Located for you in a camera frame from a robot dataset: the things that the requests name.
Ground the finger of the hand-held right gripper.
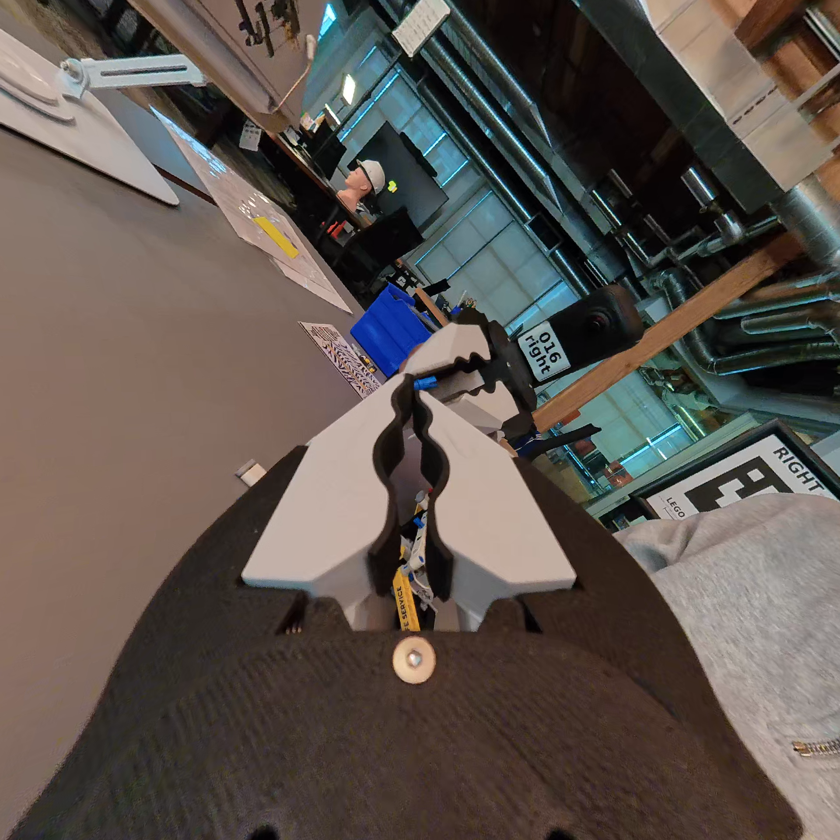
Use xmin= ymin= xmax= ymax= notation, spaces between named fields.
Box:
xmin=402 ymin=314 xmax=494 ymax=380
xmin=430 ymin=371 xmax=522 ymax=435

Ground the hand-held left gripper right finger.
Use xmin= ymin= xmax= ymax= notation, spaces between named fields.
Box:
xmin=413 ymin=392 xmax=580 ymax=632

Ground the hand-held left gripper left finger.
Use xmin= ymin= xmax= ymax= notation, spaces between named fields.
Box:
xmin=240 ymin=377 xmax=416 ymax=632

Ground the yellow black lego model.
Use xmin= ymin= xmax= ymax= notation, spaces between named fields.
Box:
xmin=391 ymin=484 xmax=439 ymax=634

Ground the lego instruction booklet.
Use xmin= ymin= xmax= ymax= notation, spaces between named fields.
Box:
xmin=128 ymin=0 xmax=316 ymax=132

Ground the blue plastic bin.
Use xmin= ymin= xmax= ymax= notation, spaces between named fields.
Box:
xmin=349 ymin=282 xmax=439 ymax=379

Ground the zebra striped sticker sheet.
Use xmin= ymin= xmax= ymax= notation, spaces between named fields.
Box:
xmin=297 ymin=319 xmax=383 ymax=400

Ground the plain white paper sheet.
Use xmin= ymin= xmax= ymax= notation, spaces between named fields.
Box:
xmin=262 ymin=249 xmax=355 ymax=316

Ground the cluster of round metal ducts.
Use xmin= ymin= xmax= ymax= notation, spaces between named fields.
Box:
xmin=367 ymin=0 xmax=840 ymax=421

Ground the black monitor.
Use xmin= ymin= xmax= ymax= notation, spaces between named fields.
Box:
xmin=351 ymin=121 xmax=451 ymax=231

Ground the mannequin head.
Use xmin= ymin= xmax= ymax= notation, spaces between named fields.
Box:
xmin=336 ymin=164 xmax=378 ymax=215

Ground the yellow sticky note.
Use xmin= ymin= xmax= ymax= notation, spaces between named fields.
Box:
xmin=252 ymin=214 xmax=301 ymax=260

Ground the framed black white marker poster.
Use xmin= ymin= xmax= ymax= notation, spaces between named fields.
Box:
xmin=629 ymin=419 xmax=840 ymax=526

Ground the grey zip sweatshirt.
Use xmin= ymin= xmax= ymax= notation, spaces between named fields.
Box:
xmin=613 ymin=492 xmax=840 ymax=840

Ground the laminated printed sheet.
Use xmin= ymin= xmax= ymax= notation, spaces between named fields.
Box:
xmin=150 ymin=105 xmax=316 ymax=277

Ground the hanging white sign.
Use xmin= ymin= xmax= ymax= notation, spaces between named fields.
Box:
xmin=391 ymin=0 xmax=452 ymax=58

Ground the white book stand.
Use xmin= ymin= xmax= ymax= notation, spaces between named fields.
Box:
xmin=0 ymin=0 xmax=317 ymax=209

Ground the wooden support post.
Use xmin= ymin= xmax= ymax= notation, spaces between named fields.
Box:
xmin=533 ymin=231 xmax=807 ymax=432

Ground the rectangular sheet metal duct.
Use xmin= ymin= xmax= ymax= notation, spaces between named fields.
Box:
xmin=571 ymin=0 xmax=840 ymax=193

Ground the page holder cord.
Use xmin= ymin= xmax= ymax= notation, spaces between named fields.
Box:
xmin=279 ymin=33 xmax=319 ymax=118

